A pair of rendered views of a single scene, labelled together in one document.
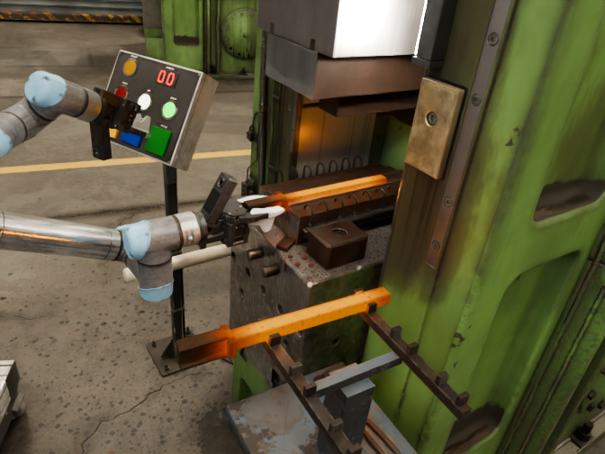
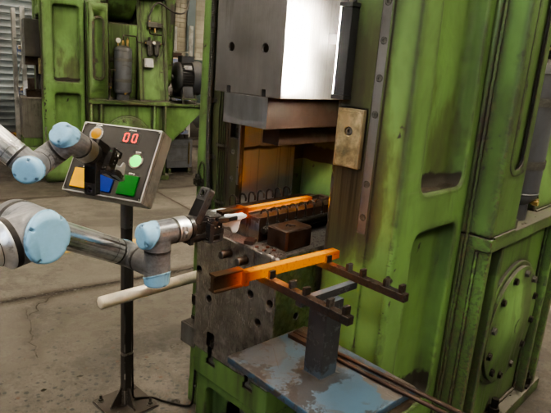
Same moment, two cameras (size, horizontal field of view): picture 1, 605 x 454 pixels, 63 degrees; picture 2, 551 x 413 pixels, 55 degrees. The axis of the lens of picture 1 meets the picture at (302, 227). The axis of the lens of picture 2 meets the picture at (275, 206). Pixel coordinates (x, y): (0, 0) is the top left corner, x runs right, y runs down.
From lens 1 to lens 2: 0.64 m
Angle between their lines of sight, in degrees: 19
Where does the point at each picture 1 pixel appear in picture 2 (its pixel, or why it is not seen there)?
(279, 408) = (268, 353)
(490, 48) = (378, 83)
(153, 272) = (160, 260)
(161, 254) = (166, 244)
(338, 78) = (280, 115)
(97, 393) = not seen: outside the picture
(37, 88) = (61, 133)
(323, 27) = (271, 80)
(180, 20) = not seen: hidden behind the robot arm
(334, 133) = (266, 171)
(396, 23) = (315, 79)
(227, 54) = not seen: hidden behind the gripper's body
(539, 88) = (410, 100)
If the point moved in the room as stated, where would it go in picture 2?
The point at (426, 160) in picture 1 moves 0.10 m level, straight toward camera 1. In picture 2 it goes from (348, 159) to (350, 165)
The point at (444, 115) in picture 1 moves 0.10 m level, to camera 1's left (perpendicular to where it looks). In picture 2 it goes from (357, 127) to (322, 125)
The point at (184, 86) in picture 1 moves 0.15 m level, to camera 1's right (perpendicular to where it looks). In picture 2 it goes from (147, 142) to (188, 143)
